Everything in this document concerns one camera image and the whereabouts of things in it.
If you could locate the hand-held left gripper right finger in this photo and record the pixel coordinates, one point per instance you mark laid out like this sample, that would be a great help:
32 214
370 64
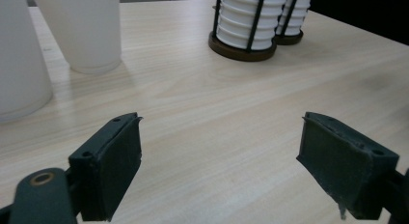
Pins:
345 162

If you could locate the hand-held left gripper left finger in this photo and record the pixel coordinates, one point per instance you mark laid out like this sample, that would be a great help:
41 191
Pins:
107 166

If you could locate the white paper cup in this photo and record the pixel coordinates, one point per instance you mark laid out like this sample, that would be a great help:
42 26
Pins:
19 66
83 31

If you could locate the white cup stack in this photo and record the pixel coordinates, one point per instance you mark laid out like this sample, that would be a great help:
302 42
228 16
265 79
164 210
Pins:
239 53

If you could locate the tall stack of white cups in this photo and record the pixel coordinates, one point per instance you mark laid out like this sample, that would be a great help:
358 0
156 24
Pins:
297 14

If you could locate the short stack of white cups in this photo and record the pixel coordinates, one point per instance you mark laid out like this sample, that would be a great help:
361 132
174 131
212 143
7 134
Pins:
244 24

